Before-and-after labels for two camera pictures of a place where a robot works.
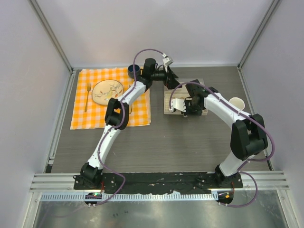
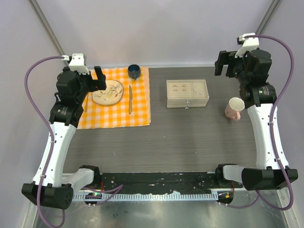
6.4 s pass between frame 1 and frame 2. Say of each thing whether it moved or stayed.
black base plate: stayed
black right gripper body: moved
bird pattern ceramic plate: stayed
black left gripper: moved
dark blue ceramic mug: stayed
